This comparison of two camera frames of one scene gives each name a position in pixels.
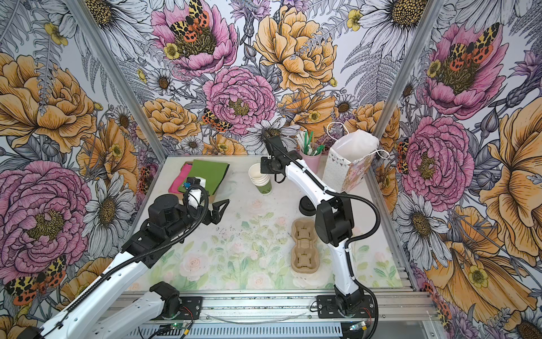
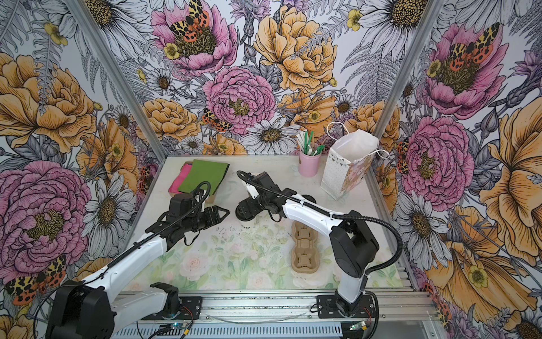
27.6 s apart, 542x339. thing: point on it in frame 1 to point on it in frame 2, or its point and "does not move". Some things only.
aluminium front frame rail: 393,305 does not move
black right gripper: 265,166 to 244,207
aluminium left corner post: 119,75 does not move
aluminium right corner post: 408,68 does not move
